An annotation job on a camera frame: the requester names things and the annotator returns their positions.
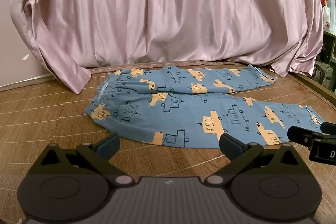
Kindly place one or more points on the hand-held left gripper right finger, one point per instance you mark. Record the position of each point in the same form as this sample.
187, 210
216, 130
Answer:
231, 146

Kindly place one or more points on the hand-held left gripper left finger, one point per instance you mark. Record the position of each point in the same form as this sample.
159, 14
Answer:
109, 146

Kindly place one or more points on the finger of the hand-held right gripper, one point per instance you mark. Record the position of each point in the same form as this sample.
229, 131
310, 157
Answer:
329, 127
299, 134

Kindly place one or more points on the blue pants with orange print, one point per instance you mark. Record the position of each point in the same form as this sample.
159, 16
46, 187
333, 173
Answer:
183, 111

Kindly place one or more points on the dark wheeled stand base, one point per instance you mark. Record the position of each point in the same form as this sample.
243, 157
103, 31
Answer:
326, 66

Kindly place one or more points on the white plastic bag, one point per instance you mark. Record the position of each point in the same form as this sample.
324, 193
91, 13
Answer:
330, 18

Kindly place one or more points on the pink satin curtain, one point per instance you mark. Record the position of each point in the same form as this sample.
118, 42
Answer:
170, 11

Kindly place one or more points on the wooden bed frame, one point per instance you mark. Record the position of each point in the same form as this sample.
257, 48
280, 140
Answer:
315, 83

